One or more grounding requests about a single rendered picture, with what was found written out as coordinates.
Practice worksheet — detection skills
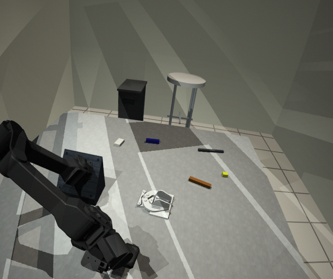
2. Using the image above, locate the small blue block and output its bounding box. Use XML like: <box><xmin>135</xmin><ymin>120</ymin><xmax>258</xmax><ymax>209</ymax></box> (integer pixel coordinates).
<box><xmin>146</xmin><ymin>138</ymin><xmax>159</xmax><ymax>144</ymax></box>

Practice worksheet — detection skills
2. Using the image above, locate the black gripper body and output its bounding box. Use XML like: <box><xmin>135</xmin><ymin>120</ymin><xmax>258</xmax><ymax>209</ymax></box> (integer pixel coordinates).
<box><xmin>71</xmin><ymin>232</ymin><xmax>139</xmax><ymax>269</ymax></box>

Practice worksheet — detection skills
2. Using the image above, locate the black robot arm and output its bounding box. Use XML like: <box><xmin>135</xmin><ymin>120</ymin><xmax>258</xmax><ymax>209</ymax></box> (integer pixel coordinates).
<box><xmin>0</xmin><ymin>120</ymin><xmax>133</xmax><ymax>273</ymax></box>

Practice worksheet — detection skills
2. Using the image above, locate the brown rectangular bar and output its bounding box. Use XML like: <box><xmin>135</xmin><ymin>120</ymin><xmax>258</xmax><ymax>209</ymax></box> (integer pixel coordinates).
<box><xmin>189</xmin><ymin>176</ymin><xmax>211</xmax><ymax>189</ymax></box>

